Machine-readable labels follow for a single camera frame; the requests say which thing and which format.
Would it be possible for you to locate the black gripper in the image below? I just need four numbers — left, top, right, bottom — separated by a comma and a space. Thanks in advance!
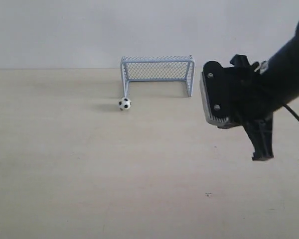
203, 54, 277, 161

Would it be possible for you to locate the black and white soccer ball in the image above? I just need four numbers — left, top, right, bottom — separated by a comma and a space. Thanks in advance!
118, 97, 132, 111

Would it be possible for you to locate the small white soccer goal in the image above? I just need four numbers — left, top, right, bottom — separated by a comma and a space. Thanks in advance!
120, 55, 195, 97

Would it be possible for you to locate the black cable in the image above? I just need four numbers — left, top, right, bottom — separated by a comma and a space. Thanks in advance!
283, 104, 299, 133

